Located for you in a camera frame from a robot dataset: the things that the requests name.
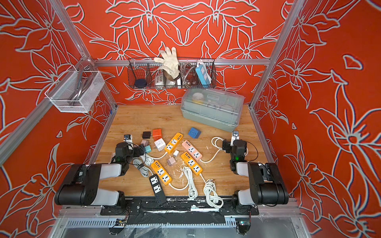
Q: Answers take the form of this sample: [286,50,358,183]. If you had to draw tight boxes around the small black cube adapter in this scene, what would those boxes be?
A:
[142,131,151,139]

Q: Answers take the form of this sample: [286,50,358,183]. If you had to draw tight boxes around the orange-red cube adapter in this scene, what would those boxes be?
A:
[152,129,162,141]

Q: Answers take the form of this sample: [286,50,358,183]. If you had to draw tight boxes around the small pink USB charger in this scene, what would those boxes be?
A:
[167,157,176,166]

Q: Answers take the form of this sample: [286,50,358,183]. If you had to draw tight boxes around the blue cube adapter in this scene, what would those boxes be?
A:
[188,127,201,139]

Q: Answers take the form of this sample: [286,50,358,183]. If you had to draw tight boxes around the pink power strip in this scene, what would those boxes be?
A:
[182,140,202,161]

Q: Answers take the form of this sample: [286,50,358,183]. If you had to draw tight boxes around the black power strip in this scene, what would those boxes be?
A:
[149,175,166,205]

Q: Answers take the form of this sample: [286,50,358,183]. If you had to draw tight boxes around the short yellow power strip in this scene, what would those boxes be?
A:
[164,132,183,154]

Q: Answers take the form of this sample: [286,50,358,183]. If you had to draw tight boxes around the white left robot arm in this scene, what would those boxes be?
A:
[55,142,145,209]

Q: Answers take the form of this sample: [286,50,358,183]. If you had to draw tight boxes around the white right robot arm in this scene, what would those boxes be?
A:
[222,139,289,206]

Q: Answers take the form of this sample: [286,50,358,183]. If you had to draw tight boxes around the small teal plug adapter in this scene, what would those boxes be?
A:
[144,145,152,153]

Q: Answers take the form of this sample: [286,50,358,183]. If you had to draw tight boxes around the white socket in basket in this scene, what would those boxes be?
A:
[154,73,165,88]

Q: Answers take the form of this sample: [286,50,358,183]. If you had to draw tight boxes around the pink white small adapter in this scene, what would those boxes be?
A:
[141,139,149,147]

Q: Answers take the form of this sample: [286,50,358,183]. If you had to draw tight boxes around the grey plastic storage box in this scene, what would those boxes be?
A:
[181,88,245,132]

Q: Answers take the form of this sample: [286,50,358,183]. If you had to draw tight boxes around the dark round item in basket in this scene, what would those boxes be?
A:
[134,78,147,89]

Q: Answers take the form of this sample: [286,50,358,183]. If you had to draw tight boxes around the white work glove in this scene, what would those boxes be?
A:
[154,47,180,79]

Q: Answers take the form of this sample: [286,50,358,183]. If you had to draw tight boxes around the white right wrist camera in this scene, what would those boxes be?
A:
[230,131,240,146]

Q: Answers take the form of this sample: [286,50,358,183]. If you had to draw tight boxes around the white cable of black strip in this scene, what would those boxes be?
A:
[132,154,154,178]

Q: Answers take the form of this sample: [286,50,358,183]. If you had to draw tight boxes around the white cable of pink strip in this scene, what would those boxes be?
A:
[200,136,225,164]

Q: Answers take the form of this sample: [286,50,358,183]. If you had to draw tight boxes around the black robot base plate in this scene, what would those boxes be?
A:
[101,196,259,216]

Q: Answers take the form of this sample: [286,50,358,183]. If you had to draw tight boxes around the white wire wall basket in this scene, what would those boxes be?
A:
[45,66,105,113]

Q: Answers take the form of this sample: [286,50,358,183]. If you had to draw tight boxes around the black wire wall basket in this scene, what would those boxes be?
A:
[128,57,217,90]

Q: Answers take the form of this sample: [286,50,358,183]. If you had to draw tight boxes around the aluminium frame post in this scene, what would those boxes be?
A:
[49,0,91,59]

